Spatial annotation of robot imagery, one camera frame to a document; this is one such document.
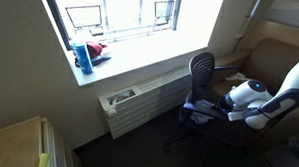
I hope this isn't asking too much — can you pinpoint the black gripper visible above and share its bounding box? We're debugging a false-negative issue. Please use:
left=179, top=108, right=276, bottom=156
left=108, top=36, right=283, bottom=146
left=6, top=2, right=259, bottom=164
left=218, top=95, right=231, bottom=112

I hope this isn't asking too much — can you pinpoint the light blue shirt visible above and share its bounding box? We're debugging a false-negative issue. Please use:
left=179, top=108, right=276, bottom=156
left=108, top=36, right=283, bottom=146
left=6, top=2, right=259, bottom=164
left=189, top=98, right=217, bottom=126

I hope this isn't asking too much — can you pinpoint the black mesh office chair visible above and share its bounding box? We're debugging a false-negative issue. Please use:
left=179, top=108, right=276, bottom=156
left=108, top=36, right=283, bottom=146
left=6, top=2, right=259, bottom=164
left=163, top=50, right=259, bottom=166

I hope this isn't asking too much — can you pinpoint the white crumpled cloth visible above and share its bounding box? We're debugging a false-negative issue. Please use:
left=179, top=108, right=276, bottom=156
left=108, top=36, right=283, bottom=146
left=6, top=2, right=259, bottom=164
left=224, top=71, right=252, bottom=83

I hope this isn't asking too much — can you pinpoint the wooden desk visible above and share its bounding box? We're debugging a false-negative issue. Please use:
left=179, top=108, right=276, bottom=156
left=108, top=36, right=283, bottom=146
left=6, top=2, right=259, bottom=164
left=206, top=17, right=299, bottom=157

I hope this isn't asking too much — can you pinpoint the grey striped cushion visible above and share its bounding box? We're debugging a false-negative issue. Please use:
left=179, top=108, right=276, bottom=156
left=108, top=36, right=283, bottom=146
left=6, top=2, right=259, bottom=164
left=260, top=0, right=299, bottom=32

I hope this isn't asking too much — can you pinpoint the dark blue folded cloth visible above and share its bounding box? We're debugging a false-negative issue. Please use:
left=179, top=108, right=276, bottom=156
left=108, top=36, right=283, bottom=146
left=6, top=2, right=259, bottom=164
left=89, top=51, right=113, bottom=67

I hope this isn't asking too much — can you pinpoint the blue water bottle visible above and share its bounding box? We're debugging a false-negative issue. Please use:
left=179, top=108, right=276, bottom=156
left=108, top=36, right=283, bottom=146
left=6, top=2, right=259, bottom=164
left=70, top=37, right=95, bottom=76

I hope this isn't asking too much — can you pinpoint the light wooden drawer cabinet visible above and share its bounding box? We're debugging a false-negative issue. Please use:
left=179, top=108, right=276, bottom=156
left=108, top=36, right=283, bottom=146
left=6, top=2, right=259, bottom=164
left=0, top=114, right=84, bottom=167

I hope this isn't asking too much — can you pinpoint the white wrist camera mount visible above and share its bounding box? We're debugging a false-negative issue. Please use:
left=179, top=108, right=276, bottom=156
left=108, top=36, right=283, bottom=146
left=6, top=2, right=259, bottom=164
left=226, top=109, right=247, bottom=123

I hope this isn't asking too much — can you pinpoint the white wall heater unit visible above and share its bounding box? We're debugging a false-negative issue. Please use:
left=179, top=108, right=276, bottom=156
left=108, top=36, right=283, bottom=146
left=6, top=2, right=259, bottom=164
left=97, top=63, right=195, bottom=143

